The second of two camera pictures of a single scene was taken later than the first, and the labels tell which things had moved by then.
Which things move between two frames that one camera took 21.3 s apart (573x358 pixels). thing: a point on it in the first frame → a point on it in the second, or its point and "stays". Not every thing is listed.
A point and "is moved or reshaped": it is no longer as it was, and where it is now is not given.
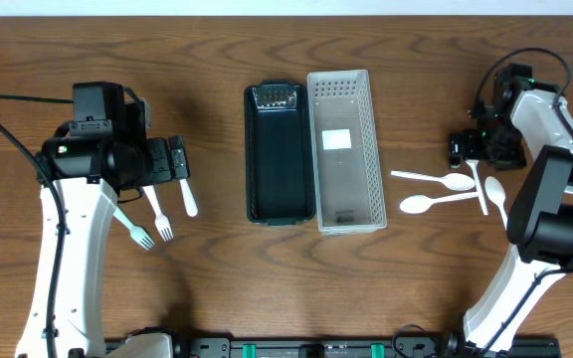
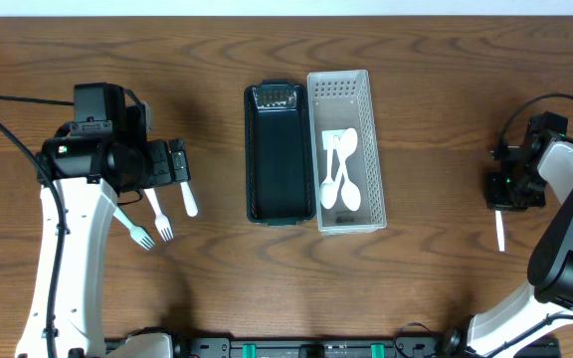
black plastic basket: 280,143 stays
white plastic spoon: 496,194 is moved or reshaped
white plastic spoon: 474,163 → 349,191
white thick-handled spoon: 191,205 stays
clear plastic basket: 349,188 stays
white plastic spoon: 454,181 → 329,189
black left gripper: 177,159 stays
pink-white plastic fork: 161,221 stays
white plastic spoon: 418,204 → 348,144
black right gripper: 466,146 → 503,194
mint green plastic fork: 137,233 stays
